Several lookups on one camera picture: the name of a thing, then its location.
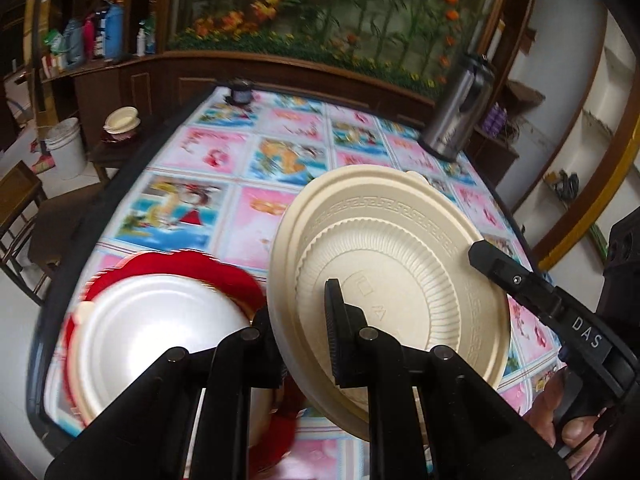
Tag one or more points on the stainless steel thermos jug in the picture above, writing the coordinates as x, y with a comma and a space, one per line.
457, 105

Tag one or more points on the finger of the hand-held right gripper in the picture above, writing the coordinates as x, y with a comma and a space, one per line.
505, 272

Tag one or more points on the white plastic bucket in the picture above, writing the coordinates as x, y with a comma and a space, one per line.
65, 150

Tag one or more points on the flower wall mural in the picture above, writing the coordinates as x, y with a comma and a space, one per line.
350, 20

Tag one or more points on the red glass plate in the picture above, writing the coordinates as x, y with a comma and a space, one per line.
190, 265

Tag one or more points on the pink bottle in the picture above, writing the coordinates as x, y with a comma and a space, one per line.
90, 37

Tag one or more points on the printed cartoon tablecloth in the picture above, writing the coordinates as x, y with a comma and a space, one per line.
210, 155

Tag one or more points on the green bottle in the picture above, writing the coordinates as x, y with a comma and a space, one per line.
150, 35

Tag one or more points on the person's right hand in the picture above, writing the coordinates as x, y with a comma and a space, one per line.
542, 405

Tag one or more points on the wooden chair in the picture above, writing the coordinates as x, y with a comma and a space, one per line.
65, 215

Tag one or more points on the small dark cup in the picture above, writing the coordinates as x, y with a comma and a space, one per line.
241, 94

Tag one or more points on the large white foam bowl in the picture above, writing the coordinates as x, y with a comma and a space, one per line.
160, 330

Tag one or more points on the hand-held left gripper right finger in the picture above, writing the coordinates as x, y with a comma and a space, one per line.
334, 330

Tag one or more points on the small white bottle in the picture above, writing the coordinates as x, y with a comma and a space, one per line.
140, 41

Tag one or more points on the blue detergent bottle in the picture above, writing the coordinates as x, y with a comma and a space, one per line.
115, 30

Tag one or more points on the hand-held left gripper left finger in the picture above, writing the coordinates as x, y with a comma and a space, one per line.
260, 345

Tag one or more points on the beige plastic bowl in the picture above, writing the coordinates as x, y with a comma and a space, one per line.
400, 260

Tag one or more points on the green refill pouch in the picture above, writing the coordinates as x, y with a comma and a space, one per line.
54, 44

